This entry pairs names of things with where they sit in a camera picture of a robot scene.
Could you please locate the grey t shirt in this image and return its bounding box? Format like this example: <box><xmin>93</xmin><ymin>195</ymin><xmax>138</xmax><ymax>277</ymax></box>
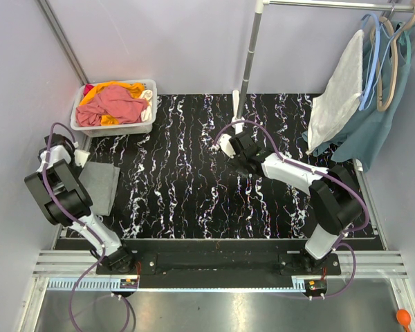
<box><xmin>79</xmin><ymin>162</ymin><xmax>120</xmax><ymax>216</ymax></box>

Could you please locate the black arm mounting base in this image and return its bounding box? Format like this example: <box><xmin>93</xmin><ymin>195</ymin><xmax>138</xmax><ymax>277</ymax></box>
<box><xmin>95</xmin><ymin>238</ymin><xmax>342</xmax><ymax>290</ymax></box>

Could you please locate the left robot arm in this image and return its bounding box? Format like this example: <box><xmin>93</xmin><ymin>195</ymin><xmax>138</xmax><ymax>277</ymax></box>
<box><xmin>24</xmin><ymin>133</ymin><xmax>135</xmax><ymax>273</ymax></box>

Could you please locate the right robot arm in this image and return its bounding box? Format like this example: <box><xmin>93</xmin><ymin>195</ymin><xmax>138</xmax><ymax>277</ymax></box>
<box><xmin>219</xmin><ymin>132</ymin><xmax>366</xmax><ymax>264</ymax></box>

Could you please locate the metal clothes rack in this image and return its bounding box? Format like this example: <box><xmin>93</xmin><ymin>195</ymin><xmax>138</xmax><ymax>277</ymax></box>
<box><xmin>230</xmin><ymin>0</ymin><xmax>415</xmax><ymax>134</ymax></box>

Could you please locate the pink shirt in basket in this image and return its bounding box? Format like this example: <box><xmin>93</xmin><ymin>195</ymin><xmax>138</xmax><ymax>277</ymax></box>
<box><xmin>75</xmin><ymin>84</ymin><xmax>150</xmax><ymax>127</ymax></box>

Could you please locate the magenta garment in basket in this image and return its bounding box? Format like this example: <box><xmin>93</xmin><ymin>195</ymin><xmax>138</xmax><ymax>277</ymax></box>
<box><xmin>82</xmin><ymin>84</ymin><xmax>94</xmax><ymax>97</ymax></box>

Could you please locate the white garment in basket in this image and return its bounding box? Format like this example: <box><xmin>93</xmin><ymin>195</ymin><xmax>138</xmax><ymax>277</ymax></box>
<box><xmin>140</xmin><ymin>89</ymin><xmax>154</xmax><ymax>122</ymax></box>

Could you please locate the orange shirt in basket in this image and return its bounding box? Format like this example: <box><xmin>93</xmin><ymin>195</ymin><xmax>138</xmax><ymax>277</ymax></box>
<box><xmin>79</xmin><ymin>80</ymin><xmax>145</xmax><ymax>126</ymax></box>

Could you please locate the white hanging cloth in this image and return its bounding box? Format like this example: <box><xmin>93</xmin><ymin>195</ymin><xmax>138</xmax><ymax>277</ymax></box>
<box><xmin>306</xmin><ymin>30</ymin><xmax>365</xmax><ymax>154</ymax></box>

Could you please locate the beige plastic hanger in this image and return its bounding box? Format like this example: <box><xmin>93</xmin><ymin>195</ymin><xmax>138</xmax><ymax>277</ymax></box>
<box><xmin>376</xmin><ymin>1</ymin><xmax>415</xmax><ymax>112</ymax></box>

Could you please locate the blue plastic hanger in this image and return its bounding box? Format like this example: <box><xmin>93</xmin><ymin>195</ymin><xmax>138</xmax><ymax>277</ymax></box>
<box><xmin>359</xmin><ymin>13</ymin><xmax>390</xmax><ymax>111</ymax></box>

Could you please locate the teal hanging garment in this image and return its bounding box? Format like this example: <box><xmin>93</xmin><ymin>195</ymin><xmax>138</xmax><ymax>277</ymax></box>
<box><xmin>302</xmin><ymin>41</ymin><xmax>411</xmax><ymax>171</ymax></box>

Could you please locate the teal plastic hanger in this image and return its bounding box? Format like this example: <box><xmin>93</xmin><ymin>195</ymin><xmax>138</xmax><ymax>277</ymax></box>
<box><xmin>397</xmin><ymin>31</ymin><xmax>412</xmax><ymax>66</ymax></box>

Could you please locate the orange ball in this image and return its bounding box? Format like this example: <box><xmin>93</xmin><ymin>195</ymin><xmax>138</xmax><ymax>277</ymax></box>
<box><xmin>396</xmin><ymin>308</ymin><xmax>412</xmax><ymax>332</ymax></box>

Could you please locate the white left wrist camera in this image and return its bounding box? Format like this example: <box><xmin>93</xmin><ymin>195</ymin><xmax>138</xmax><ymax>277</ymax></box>
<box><xmin>73</xmin><ymin>142</ymin><xmax>90</xmax><ymax>168</ymax></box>

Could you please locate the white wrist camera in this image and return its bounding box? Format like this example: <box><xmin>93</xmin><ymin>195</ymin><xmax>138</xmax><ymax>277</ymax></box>
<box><xmin>213</xmin><ymin>133</ymin><xmax>235</xmax><ymax>158</ymax></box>
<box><xmin>73</xmin><ymin>142</ymin><xmax>90</xmax><ymax>168</ymax></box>

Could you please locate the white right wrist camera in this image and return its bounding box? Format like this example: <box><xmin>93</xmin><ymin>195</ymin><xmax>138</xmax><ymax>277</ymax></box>
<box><xmin>213</xmin><ymin>133</ymin><xmax>235</xmax><ymax>158</ymax></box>

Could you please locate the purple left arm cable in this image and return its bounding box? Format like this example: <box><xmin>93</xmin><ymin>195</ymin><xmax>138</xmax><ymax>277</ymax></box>
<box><xmin>41</xmin><ymin>122</ymin><xmax>136</xmax><ymax>332</ymax></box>

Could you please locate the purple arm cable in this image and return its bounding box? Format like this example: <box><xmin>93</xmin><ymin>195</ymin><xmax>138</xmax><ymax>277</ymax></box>
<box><xmin>41</xmin><ymin>122</ymin><xmax>136</xmax><ymax>332</ymax></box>
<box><xmin>212</xmin><ymin>120</ymin><xmax>370</xmax><ymax>301</ymax></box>

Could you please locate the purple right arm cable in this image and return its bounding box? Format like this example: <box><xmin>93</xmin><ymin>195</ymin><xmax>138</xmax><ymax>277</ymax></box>
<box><xmin>212</xmin><ymin>120</ymin><xmax>370</xmax><ymax>301</ymax></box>

